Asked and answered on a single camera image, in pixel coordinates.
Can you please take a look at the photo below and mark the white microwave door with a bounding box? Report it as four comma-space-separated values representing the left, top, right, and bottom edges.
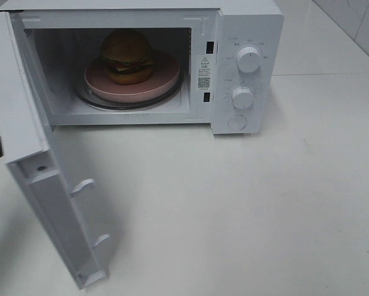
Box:
0, 12, 106, 289

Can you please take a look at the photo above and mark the pink round plate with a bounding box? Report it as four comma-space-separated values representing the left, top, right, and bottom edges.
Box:
84, 51, 180, 103

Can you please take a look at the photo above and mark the lower white timer knob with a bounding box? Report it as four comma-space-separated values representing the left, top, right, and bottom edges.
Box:
231, 87, 255, 109

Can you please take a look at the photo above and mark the upper white power knob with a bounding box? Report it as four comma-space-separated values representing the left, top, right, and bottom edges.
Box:
236, 44, 262, 73

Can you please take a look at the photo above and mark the round door release button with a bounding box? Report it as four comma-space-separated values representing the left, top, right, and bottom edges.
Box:
228, 115, 247, 130

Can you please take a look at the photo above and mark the white warning label sticker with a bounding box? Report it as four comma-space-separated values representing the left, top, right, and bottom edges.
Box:
196, 55, 213, 91

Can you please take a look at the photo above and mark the white microwave oven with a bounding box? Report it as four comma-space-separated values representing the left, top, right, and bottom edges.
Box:
0, 1, 284, 134

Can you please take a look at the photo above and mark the burger with lettuce and cheese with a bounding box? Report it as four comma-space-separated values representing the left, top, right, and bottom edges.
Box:
101, 29, 154, 85

